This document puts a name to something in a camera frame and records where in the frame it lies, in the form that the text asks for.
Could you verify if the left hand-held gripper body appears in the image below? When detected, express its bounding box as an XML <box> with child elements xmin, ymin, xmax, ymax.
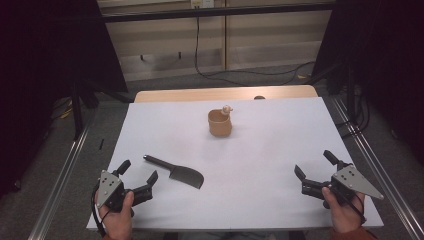
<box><xmin>95</xmin><ymin>169</ymin><xmax>155</xmax><ymax>218</ymax></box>

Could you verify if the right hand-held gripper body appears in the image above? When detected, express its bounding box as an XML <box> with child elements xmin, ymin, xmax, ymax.
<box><xmin>301</xmin><ymin>165</ymin><xmax>384</xmax><ymax>209</ymax></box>

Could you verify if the dark handled comb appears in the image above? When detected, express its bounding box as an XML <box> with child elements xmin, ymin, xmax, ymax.
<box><xmin>143</xmin><ymin>154</ymin><xmax>205</xmax><ymax>190</ymax></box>

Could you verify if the brown cup with small figure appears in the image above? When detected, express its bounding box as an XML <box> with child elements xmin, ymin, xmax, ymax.
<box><xmin>207</xmin><ymin>104</ymin><xmax>234</xmax><ymax>138</ymax></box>

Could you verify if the person's left hand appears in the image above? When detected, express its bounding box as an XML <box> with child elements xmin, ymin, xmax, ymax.
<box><xmin>94</xmin><ymin>191</ymin><xmax>136</xmax><ymax>240</ymax></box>

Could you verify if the person's right hand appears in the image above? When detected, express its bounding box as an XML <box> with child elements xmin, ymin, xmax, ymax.
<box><xmin>321</xmin><ymin>186</ymin><xmax>367</xmax><ymax>234</ymax></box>

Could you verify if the white table sheet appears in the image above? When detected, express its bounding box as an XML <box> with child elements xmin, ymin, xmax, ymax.
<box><xmin>86</xmin><ymin>97</ymin><xmax>384</xmax><ymax>232</ymax></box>

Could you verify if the black stand leg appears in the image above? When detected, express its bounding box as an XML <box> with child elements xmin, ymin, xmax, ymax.
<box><xmin>71</xmin><ymin>79</ymin><xmax>134</xmax><ymax>141</ymax></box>

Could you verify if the black curtain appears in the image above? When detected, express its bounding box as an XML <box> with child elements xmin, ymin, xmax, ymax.
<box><xmin>0</xmin><ymin>0</ymin><xmax>129</xmax><ymax>198</ymax></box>
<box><xmin>311</xmin><ymin>0</ymin><xmax>424</xmax><ymax>164</ymax></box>

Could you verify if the black horizontal bar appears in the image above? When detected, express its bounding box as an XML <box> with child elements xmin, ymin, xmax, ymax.
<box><xmin>101</xmin><ymin>2</ymin><xmax>336</xmax><ymax>24</ymax></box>

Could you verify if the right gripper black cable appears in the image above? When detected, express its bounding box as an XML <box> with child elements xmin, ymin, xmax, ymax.
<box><xmin>339</xmin><ymin>192</ymin><xmax>368</xmax><ymax>225</ymax></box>

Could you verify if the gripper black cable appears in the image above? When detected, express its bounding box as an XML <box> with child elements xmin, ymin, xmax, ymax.
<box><xmin>339</xmin><ymin>192</ymin><xmax>368</xmax><ymax>225</ymax></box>
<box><xmin>90</xmin><ymin>185</ymin><xmax>108</xmax><ymax>238</ymax></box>

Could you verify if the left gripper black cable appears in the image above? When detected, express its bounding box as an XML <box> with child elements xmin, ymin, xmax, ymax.
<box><xmin>90</xmin><ymin>185</ymin><xmax>108</xmax><ymax>238</ymax></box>

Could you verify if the metal floor rail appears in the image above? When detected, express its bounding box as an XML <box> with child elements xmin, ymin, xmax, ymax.
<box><xmin>28</xmin><ymin>99</ymin><xmax>98</xmax><ymax>240</ymax></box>
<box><xmin>329</xmin><ymin>96</ymin><xmax>424</xmax><ymax>240</ymax></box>

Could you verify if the black cable bundle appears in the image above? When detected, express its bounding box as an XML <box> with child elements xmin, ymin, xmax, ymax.
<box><xmin>336</xmin><ymin>85</ymin><xmax>372</xmax><ymax>139</ymax></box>

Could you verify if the black floor cable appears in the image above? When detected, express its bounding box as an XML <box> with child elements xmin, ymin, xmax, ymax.
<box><xmin>194</xmin><ymin>16</ymin><xmax>317</xmax><ymax>87</ymax></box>

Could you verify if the white wall socket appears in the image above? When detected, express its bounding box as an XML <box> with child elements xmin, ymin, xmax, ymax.
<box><xmin>190</xmin><ymin>0</ymin><xmax>215</xmax><ymax>9</ymax></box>

